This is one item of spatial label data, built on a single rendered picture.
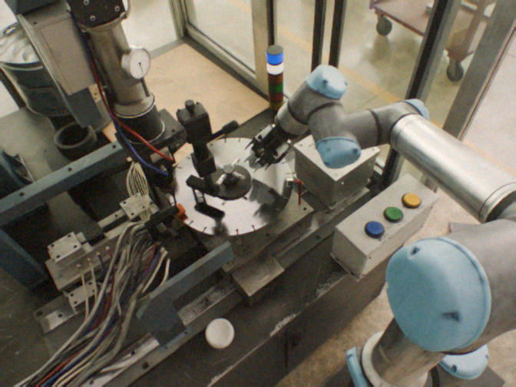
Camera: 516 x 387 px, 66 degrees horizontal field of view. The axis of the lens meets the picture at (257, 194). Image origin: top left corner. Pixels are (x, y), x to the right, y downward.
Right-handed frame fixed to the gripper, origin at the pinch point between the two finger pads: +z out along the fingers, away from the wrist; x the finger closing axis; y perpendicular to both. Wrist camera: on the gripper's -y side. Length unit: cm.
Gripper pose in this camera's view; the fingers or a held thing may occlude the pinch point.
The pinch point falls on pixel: (254, 163)
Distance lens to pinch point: 104.1
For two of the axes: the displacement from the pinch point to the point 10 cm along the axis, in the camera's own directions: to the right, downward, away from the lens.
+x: 7.0, 7.2, 0.2
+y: -5.4, 5.5, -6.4
